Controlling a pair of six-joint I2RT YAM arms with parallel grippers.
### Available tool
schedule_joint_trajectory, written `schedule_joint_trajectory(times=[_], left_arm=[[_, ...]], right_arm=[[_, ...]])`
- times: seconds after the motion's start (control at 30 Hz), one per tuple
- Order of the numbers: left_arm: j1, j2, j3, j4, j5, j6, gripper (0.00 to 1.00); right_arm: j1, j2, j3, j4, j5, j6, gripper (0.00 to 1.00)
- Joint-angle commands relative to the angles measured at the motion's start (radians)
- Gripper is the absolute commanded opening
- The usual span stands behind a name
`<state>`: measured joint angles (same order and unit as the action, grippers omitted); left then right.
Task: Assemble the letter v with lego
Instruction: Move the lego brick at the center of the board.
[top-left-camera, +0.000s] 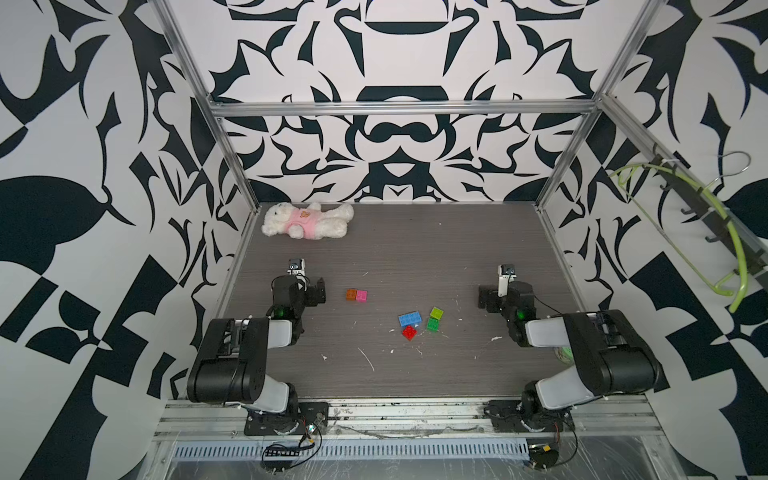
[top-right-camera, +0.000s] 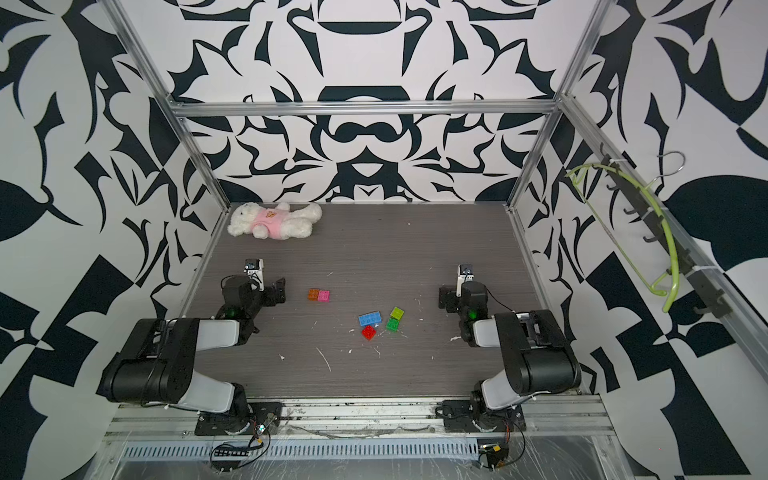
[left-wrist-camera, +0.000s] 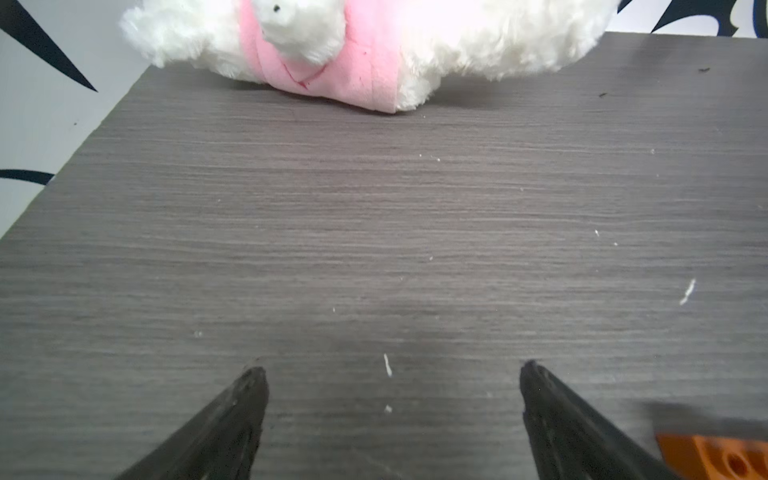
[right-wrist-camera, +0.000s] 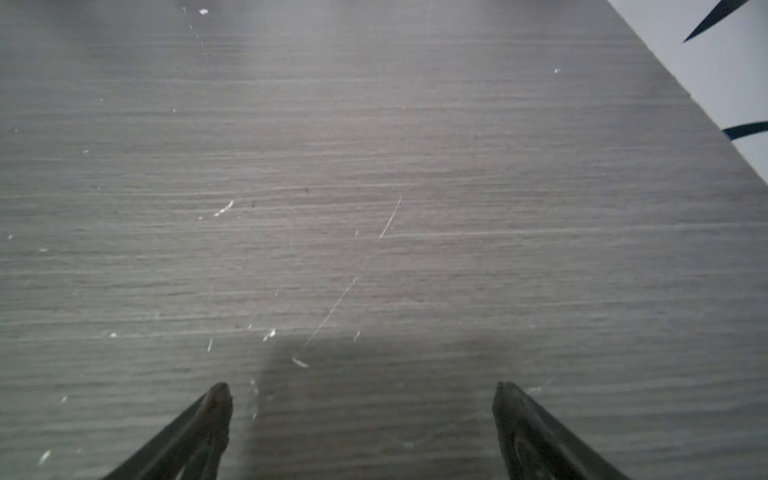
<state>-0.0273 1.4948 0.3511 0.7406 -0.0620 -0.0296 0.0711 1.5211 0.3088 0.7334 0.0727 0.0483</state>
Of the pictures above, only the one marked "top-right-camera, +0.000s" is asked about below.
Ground blue lego brick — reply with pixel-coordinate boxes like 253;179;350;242
358;311;382;328

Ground red lego brick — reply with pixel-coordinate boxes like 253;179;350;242
361;325;377;341

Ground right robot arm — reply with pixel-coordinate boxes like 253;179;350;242
438;280;581;416

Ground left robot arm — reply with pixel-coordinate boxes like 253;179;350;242
97;275;286;419

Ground dark green lego brick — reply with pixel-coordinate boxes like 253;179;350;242
386;318;400;332

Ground white teddy bear pink shirt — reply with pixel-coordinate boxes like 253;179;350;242
227;202;322;240

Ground black connector box right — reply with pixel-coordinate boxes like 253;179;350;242
478;443;509;471

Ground black connector box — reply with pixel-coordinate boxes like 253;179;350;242
208;443;251;470
478;443;509;471

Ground black connector box left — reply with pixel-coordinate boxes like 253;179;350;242
208;443;251;470

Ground green plastic hanger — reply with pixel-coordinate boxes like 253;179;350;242
565;163;683;313

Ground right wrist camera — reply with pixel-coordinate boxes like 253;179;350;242
456;264;474;297

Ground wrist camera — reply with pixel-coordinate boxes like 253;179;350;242
456;264;474;297
244;258;265;291

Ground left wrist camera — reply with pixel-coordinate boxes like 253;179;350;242
244;258;265;291

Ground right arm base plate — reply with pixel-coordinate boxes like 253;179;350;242
435;400;527;433

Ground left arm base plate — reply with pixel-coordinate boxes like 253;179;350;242
194;401;284;437

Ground black wall hook rack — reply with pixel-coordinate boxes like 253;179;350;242
598;145;734;319

